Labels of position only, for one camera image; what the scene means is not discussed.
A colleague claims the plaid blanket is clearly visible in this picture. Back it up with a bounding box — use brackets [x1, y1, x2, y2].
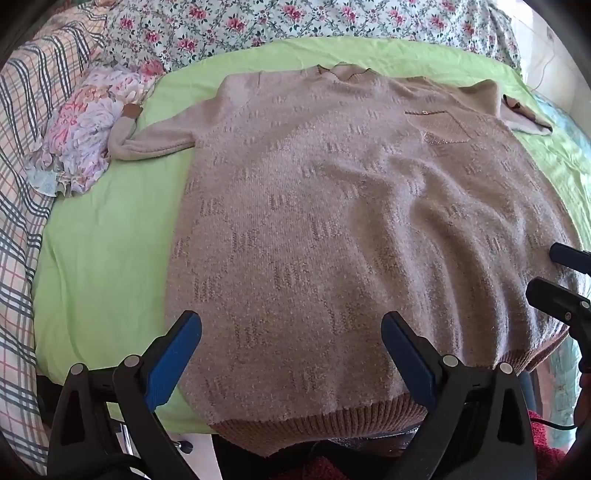
[0, 9, 109, 476]

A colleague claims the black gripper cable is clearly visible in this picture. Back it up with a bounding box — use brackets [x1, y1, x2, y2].
[530, 412, 583, 433]

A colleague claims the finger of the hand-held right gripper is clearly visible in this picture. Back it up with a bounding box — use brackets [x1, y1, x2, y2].
[526, 276, 591, 326]
[549, 242, 591, 279]

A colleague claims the red rose floral quilt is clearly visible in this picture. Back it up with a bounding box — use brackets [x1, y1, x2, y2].
[76, 0, 522, 77]

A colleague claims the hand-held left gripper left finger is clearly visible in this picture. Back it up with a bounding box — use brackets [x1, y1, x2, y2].
[46, 311, 202, 480]

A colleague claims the white wall cable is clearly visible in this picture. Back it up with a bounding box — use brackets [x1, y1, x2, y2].
[529, 44, 566, 93]

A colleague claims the pastel floral ruffled cloth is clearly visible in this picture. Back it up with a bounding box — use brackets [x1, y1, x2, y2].
[25, 60, 167, 198]

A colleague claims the beige knitted sweater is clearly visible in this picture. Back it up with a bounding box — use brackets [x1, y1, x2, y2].
[108, 62, 583, 457]

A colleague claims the light green bed sheet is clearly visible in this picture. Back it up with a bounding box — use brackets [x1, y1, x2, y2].
[31, 37, 591, 435]

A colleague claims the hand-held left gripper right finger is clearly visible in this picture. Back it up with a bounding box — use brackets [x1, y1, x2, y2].
[381, 311, 539, 480]

